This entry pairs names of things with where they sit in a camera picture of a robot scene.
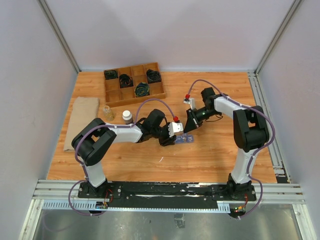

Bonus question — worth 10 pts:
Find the grey slotted cable duct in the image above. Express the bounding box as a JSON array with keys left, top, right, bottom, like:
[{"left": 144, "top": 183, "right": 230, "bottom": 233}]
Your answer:
[{"left": 42, "top": 200, "right": 231, "bottom": 214}]

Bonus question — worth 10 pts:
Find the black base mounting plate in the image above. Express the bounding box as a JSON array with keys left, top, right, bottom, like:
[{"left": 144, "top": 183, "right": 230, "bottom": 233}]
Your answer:
[{"left": 77, "top": 181, "right": 257, "bottom": 210}]

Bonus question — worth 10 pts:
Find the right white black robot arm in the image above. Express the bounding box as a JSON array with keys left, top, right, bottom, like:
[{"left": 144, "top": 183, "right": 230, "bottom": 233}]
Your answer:
[{"left": 183, "top": 87, "right": 270, "bottom": 201}]

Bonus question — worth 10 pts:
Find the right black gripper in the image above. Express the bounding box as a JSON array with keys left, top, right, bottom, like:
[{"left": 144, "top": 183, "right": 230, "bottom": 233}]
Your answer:
[{"left": 183, "top": 106, "right": 219, "bottom": 133}]

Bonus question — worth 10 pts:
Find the brown bottle with white cap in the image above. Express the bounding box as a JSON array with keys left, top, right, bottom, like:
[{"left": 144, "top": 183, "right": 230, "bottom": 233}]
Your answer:
[{"left": 122, "top": 110, "right": 134, "bottom": 125}]

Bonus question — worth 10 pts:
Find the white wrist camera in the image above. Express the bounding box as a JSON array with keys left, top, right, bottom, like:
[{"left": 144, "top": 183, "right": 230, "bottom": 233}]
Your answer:
[
  {"left": 168, "top": 122, "right": 184, "bottom": 138},
  {"left": 183, "top": 97, "right": 196, "bottom": 110}
]

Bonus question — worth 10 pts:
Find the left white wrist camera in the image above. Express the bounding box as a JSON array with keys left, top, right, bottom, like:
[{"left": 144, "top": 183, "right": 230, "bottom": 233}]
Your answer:
[{"left": 168, "top": 122, "right": 184, "bottom": 138}]

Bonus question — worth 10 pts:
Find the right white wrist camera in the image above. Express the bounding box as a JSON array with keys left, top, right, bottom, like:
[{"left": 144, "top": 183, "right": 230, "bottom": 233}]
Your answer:
[{"left": 183, "top": 97, "right": 196, "bottom": 110}]

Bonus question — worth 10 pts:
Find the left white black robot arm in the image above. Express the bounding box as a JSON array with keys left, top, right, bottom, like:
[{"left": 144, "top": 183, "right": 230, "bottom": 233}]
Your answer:
[{"left": 71, "top": 109, "right": 184, "bottom": 198}]

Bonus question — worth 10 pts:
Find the clear jar of yellow pills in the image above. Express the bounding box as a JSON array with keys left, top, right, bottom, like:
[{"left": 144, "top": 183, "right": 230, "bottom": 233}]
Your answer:
[{"left": 102, "top": 105, "right": 115, "bottom": 122}]

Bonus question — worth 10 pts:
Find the wooden compartment tray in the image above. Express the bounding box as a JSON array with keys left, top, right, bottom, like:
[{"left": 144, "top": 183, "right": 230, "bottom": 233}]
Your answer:
[{"left": 103, "top": 62, "right": 166, "bottom": 107}]

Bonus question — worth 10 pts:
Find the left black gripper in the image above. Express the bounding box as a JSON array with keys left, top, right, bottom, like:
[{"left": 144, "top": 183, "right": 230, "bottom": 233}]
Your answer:
[{"left": 151, "top": 122, "right": 177, "bottom": 147}]

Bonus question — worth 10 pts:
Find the folded beige cloth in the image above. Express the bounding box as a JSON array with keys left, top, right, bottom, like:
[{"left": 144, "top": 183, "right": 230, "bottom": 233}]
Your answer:
[{"left": 63, "top": 97, "right": 100, "bottom": 152}]

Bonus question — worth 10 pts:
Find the blue weekly pill organizer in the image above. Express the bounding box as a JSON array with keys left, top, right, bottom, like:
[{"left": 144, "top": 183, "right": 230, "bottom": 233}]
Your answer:
[{"left": 175, "top": 133, "right": 195, "bottom": 144}]

